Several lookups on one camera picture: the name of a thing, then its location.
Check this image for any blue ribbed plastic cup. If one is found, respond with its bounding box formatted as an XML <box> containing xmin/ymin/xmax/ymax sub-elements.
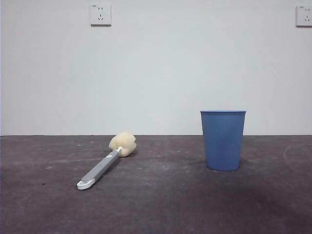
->
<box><xmin>200</xmin><ymin>110</ymin><xmax>247</xmax><ymax>171</ymax></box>

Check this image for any grey-handled sponge cup brush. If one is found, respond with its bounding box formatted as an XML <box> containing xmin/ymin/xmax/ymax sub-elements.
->
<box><xmin>76</xmin><ymin>131</ymin><xmax>137</xmax><ymax>191</ymax></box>

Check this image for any white wall power socket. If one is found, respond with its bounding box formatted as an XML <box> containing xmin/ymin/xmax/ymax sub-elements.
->
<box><xmin>295</xmin><ymin>5</ymin><xmax>312</xmax><ymax>28</ymax></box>
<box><xmin>90</xmin><ymin>3</ymin><xmax>112</xmax><ymax>27</ymax></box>

